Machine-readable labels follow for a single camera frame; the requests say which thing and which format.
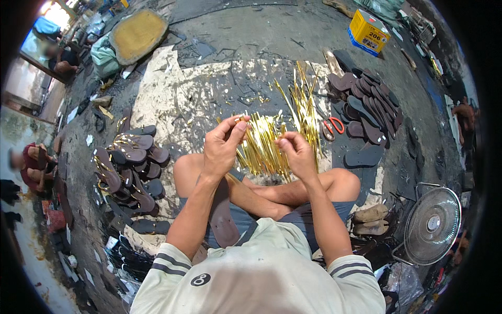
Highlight pile of gold-strapped sandals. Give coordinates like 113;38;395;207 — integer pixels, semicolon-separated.
92;106;172;236

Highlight grey floor fan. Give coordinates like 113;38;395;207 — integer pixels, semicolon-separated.
391;182;463;267

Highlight stack of black straps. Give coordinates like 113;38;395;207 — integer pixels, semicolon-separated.
104;235;157;284

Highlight green cloth bag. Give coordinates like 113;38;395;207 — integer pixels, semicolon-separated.
90;33;123;80

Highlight clear plastic bag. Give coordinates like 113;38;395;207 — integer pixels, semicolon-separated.
382;262;425;307

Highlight red-handled scissors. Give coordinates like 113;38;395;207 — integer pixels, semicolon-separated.
315;105;345;142

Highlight person's left hand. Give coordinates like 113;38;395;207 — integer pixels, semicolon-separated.
203;115;252;180

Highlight person's legs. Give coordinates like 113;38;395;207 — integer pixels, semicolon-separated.
173;153;362;254

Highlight person's body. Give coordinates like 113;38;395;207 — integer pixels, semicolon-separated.
129;218;387;314

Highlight wooden block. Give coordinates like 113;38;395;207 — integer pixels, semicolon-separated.
322;47;344;78

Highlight pile of dark soles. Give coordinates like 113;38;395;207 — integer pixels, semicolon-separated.
325;49;405;169

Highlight yellow foam cushion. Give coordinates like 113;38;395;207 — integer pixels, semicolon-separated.
109;9;169;66

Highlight red basket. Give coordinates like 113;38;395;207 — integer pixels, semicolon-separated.
46;210;67;233

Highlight brown sandal sole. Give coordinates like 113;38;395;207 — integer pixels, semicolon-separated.
208;177;241;249

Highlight yellow glue can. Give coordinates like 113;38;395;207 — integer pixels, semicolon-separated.
347;9;391;58

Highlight pile of gold strips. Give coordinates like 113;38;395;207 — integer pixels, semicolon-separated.
216;61;327;183

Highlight person's right hand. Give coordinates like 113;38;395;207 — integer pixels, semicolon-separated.
274;131;318;183

